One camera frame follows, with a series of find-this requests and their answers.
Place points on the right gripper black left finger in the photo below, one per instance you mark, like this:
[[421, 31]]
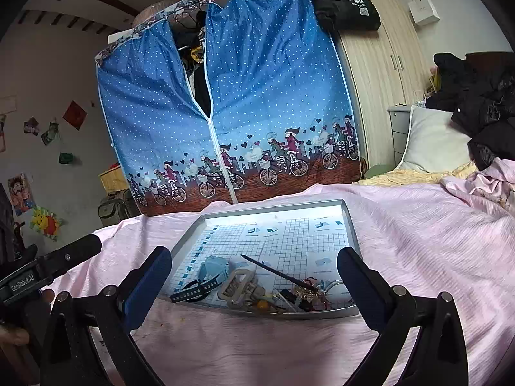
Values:
[[122, 309]]

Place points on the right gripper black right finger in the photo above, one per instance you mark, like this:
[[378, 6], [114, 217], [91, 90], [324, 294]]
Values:
[[389, 314]]

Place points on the light blue smart watch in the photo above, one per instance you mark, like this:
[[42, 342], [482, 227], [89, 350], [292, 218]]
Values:
[[213, 272]]

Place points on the dark wooden hair stick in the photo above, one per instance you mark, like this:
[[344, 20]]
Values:
[[293, 280]]

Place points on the beige plastic hair claw clip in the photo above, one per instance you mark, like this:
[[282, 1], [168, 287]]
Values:
[[240, 290]]

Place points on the pile of mixed jewelry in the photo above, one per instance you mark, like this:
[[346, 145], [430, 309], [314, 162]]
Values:
[[328, 295]]

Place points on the pink floral bed sheet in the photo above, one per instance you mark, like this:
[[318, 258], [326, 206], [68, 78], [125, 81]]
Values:
[[424, 237]]

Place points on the olive green suitcase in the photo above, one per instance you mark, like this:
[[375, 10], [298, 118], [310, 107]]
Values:
[[117, 206]]

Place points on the white grid-lined tray box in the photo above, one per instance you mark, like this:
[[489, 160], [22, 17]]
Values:
[[298, 240]]

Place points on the yellow wooden box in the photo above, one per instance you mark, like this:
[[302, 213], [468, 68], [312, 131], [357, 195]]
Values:
[[113, 180]]

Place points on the white pillow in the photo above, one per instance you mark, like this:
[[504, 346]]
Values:
[[434, 142]]

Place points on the grey bedside drawer cabinet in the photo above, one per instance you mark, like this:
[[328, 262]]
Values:
[[399, 120]]

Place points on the black puffer jacket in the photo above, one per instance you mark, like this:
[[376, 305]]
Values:
[[478, 92]]

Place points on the light wooden wardrobe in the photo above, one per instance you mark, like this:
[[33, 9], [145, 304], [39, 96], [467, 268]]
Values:
[[386, 68]]

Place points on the blue bicycle-print fabric wardrobe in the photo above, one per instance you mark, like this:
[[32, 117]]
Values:
[[233, 100]]

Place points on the white paper gift bag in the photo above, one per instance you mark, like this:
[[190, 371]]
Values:
[[423, 12]]

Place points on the black tote bag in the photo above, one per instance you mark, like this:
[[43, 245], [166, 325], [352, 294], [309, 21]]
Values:
[[347, 15]]

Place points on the colourful cartoon wall sticker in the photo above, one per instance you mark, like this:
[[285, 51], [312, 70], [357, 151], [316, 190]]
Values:
[[45, 222]]

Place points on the red paper wall square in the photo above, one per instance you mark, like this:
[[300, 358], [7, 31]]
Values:
[[75, 115]]

